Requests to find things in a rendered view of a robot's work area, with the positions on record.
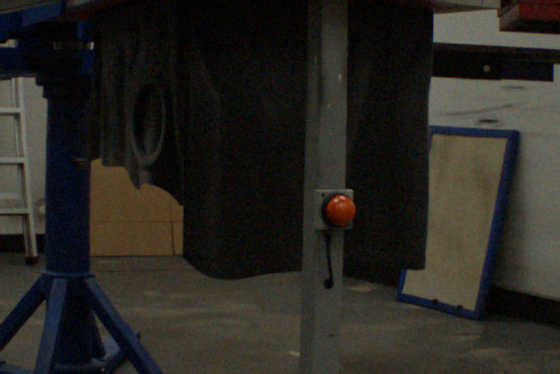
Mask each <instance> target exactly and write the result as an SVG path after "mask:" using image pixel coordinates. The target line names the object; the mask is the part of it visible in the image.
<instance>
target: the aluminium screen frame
mask: <svg viewBox="0 0 560 374"><path fill-rule="evenodd" d="M113 1H117V0H69V1H66V4H65V15H66V14H70V13H73V12H77V11H80V10H84V9H88V8H91V7H95V6H99V5H102V4H106V3H110V2H113ZM397 1H410V2H422V3H426V4H435V5H448V6H457V7H460V8H461V9H454V10H447V11H444V10H440V11H433V15H437V14H444V13H451V14H452V13H460V12H467V11H469V12H474V11H482V10H488V11H489V10H496V9H501V1H500V0H397ZM462 8H469V9H462Z"/></svg>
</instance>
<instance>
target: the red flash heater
mask: <svg viewBox="0 0 560 374"><path fill-rule="evenodd" d="M502 6H503V8H501V9H496V11H497V17H499V32H518V33H533V34H546V35H560V0H512V1H511V2H509V1H502Z"/></svg>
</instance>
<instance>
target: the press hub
mask: <svg viewBox="0 0 560 374"><path fill-rule="evenodd" d="M47 22H51V23H58V26H57V29H56V36H55V37H37V41H39V42H54V49H63V50H56V55H55V56H35V57H28V65H37V66H39V65H49V66H55V71H54V72H49V73H36V74H35V85H36V86H38V87H43V96H42V97H43V98H44V99H47V121H46V175H45V263H46V268H45V269H43V270H41V271H40V276H41V292H43V293H45V299H46V313H47V309H48V307H47V306H48V303H49V299H50V296H51V288H52V285H53V281H54V279H55V278H63V279H68V281H69V295H68V298H69V300H68V304H67V307H66V311H65V318H64V322H63V326H62V334H61V338H60V341H59V348H58V352H57V356H56V364H55V367H54V371H53V374H105V373H104V368H102V363H101V362H100V361H99V360H97V359H94V358H92V342H91V335H92V315H91V308H90V306H89V305H88V303H87V301H86V300H85V299H84V298H83V285H82V281H83V280H84V279H87V278H92V277H93V278H94V279H95V271H93V270H90V262H91V224H90V187H91V162H90V163H89V164H87V165H86V151H87V137H88V118H89V114H90V98H91V79H92V75H91V76H90V75H70V65H77V64H81V56H71V53H72V52H74V51H81V50H87V49H91V42H89V43H81V42H79V41H78V40H77V36H73V35H72V29H73V22H70V21H68V22H54V21H47Z"/></svg>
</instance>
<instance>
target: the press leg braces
mask: <svg viewBox="0 0 560 374"><path fill-rule="evenodd" d="M82 285H83V298H84V299H85V300H86V301H87V303H88V305H89V306H90V308H91V315H92V335H91V342H92V358H94V359H97V360H99V361H100V362H106V361H107V360H108V359H109V358H110V357H111V356H112V355H113V353H105V349H104V347H103V343H102V340H101V336H100V333H99V330H98V327H97V323H96V320H95V317H94V314H93V312H94V313H95V314H96V316H97V317H98V319H99V320H100V321H101V322H102V323H103V324H104V326H105V327H106V330H107V331H108V333H109V334H110V335H111V337H112V338H113V340H115V341H116V343H117V344H118V346H119V347H120V348H121V350H122V351H123V353H124V354H125V355H126V357H127V358H128V359H129V360H130V362H131V363H132V365H133V367H134V369H135V370H136V371H137V372H138V373H139V374H164V373H163V372H162V371H161V369H160V367H159V366H158V364H157V363H156V361H155V360H154V359H153V357H152V356H151V355H150V354H149V353H148V351H147V350H146V348H145V347H144V346H143V344H142V343H141V342H140V340H139V339H138V338H137V337H136V336H135V334H134V333H133V331H132V330H131V329H130V327H129V326H128V325H127V323H126V321H125V319H124V318H123V317H122V316H121V315H120V313H119V312H118V311H117V309H116V308H115V307H114V305H113V304H112V302H111V301H110V300H109V298H108V297H107V296H106V294H105V293H104V291H103V290H102V289H101V287H100V286H99V285H98V283H97V282H96V281H95V279H94V278H93V277H92V278H87V279H84V280H83V281H82ZM68 295H69V281H68V279H63V278H55V279H54V281H53V285H52V288H51V296H50V299H49V303H48V306H47V307H48V309H47V313H46V317H45V320H44V323H45V324H44V328H43V331H42V335H41V341H40V345H39V349H38V356H37V359H36V363H35V365H36V367H35V369H34V373H33V374H53V371H54V367H55V364H56V356H57V352H58V348H59V341H60V338H61V334H62V326H63V322H64V318H65V311H66V307H67V304H68V300H69V298H68ZM44 301H45V293H43V292H41V276H40V277H39V279H37V280H36V281H35V283H34V284H33V286H32V287H31V288H30V289H29V290H28V291H27V293H26V294H25V295H24V297H23V298H21V299H20V301H19V303H18V304H17V305H16V306H15V307H14V308H13V310H12V311H11V312H10V313H9V314H8V316H7V317H6V318H5V319H4V320H3V322H2V324H0V352H1V351H2V350H3V349H4V347H5V346H7V345H8V343H9V341H10V340H11V339H13V338H14V336H15V334H16V333H17V332H18V331H19V330H20V329H21V328H22V327H23V325H24V323H26V322H27V321H28V320H29V318H30V316H31V315H33V314H34V313H35V311H36V310H37V308H38V307H39V306H40V305H41V304H42V303H43V302H44Z"/></svg>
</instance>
